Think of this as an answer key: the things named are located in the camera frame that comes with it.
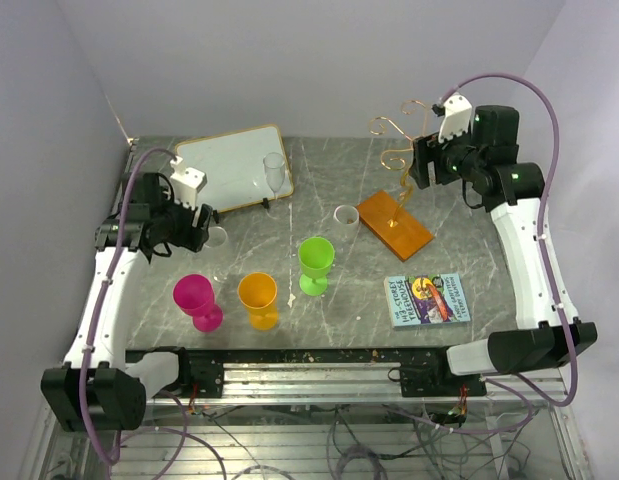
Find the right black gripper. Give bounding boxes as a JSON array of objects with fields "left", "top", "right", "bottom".
[{"left": 409, "top": 120, "right": 485, "bottom": 189}]

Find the clear round wine glass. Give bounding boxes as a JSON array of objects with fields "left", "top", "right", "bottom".
[{"left": 205, "top": 226, "right": 229, "bottom": 249}]

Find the pink plastic goblet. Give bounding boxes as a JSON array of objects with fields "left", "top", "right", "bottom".
[{"left": 172, "top": 274, "right": 223, "bottom": 333}]

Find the orange plastic goblet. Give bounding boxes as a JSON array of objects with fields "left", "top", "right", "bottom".
[{"left": 237, "top": 272, "right": 278, "bottom": 331}]

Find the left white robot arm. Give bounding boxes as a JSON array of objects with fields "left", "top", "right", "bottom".
[{"left": 40, "top": 167, "right": 213, "bottom": 432}]

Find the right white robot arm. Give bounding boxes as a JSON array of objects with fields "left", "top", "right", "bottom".
[{"left": 410, "top": 95, "right": 597, "bottom": 396}]

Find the wooden rack base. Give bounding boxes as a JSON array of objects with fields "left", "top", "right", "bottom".
[{"left": 356, "top": 190, "right": 434, "bottom": 262}]

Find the clear tall wine glass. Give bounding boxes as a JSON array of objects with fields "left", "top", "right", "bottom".
[{"left": 262, "top": 152, "right": 286, "bottom": 200}]

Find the yellow framed whiteboard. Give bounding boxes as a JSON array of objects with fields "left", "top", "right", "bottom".
[{"left": 175, "top": 124, "right": 294, "bottom": 213}]

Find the black whiteboard stand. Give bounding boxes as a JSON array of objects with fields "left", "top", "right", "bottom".
[{"left": 212, "top": 197, "right": 270, "bottom": 225}]

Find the green plastic goblet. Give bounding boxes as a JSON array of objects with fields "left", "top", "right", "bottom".
[{"left": 298, "top": 236, "right": 335, "bottom": 296}]

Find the treehouse story book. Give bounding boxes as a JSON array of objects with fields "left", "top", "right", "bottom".
[{"left": 384, "top": 273, "right": 471, "bottom": 329}]

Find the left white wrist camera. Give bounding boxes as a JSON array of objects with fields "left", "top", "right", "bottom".
[{"left": 169, "top": 156, "right": 207, "bottom": 210}]

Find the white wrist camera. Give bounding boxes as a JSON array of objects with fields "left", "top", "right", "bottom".
[
  {"left": 431, "top": 92, "right": 473, "bottom": 144},
  {"left": 169, "top": 156, "right": 207, "bottom": 210}
]

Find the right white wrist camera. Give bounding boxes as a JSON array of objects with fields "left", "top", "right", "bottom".
[{"left": 431, "top": 92, "right": 473, "bottom": 144}]

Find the gold wire glass rack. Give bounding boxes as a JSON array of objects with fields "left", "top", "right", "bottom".
[{"left": 367, "top": 99, "right": 432, "bottom": 230}]

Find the aluminium mounting rail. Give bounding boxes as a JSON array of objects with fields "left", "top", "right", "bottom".
[{"left": 123, "top": 347, "right": 565, "bottom": 406}]

